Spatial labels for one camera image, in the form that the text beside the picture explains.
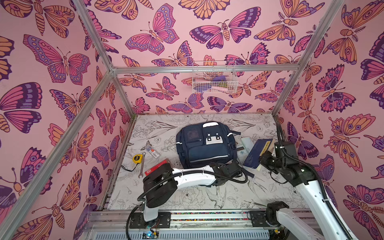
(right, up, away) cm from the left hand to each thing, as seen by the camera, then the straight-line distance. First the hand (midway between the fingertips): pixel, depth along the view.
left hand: (221, 170), depth 83 cm
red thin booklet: (-33, +2, +11) cm, 35 cm away
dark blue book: (+16, +7, -3) cm, 18 cm away
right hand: (+18, +10, -8) cm, 22 cm away
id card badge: (-43, +8, +15) cm, 46 cm away
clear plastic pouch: (+17, +8, +15) cm, 24 cm away
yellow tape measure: (-51, +4, +11) cm, 52 cm away
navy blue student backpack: (-7, +14, +14) cm, 21 cm away
